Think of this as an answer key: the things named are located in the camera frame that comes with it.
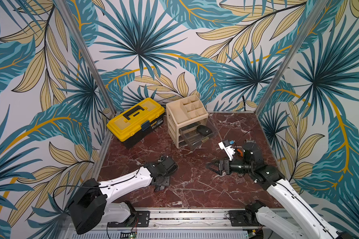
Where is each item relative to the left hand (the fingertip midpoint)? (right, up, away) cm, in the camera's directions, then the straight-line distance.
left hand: (162, 182), depth 82 cm
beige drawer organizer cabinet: (+14, +32, 0) cm, 35 cm away
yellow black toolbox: (-20, +32, +8) cm, 38 cm away
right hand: (+24, +13, -13) cm, 30 cm away
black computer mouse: (+23, +28, +5) cm, 37 cm away
